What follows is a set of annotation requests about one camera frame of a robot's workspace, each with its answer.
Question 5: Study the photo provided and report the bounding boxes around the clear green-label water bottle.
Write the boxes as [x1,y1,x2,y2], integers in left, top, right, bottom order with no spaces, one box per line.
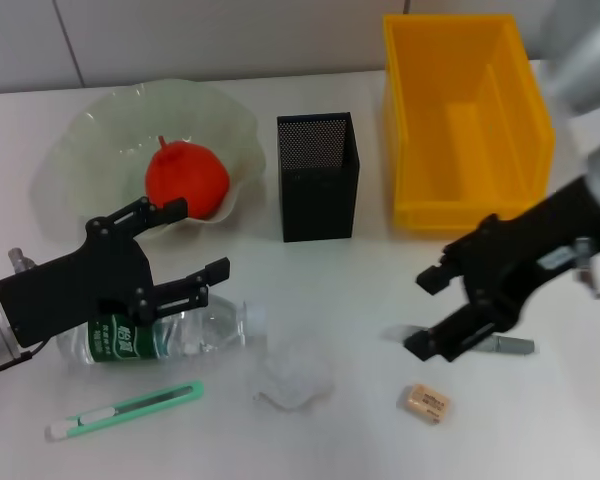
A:
[56,293,268,368]

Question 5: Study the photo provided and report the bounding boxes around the green utility knife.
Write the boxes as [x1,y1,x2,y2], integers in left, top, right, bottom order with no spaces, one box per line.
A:
[44,380,205,443]

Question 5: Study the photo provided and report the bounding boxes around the black mesh pen holder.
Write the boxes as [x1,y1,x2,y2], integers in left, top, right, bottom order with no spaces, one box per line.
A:
[276,111,361,244]

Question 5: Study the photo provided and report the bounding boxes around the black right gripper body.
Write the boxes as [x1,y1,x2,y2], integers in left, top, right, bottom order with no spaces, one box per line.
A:
[462,173,600,332]

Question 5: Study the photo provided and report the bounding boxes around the beige eraser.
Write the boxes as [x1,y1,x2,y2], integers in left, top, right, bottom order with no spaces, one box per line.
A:
[397,382,452,427]

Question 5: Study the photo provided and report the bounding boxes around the grey glitter pen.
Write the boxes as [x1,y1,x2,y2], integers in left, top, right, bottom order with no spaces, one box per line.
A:
[381,323,537,358]

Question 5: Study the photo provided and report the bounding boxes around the white paper ball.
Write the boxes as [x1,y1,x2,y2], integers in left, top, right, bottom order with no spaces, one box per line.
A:
[249,339,337,413]

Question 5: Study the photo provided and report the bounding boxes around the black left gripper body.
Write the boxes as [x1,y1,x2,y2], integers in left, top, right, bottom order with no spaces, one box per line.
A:
[0,222,157,349]

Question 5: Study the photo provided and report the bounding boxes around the orange fruit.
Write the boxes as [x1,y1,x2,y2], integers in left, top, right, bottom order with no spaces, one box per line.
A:
[144,134,231,220]

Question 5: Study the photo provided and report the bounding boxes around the pale green glass fruit plate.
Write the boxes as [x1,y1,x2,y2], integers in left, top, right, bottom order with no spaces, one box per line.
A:
[42,78,268,242]

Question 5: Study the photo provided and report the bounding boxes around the yellow plastic bin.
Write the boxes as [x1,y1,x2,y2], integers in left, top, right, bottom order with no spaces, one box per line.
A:
[382,13,556,239]

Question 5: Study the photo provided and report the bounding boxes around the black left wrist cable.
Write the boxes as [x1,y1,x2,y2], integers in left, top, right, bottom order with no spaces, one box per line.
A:
[0,338,47,372]

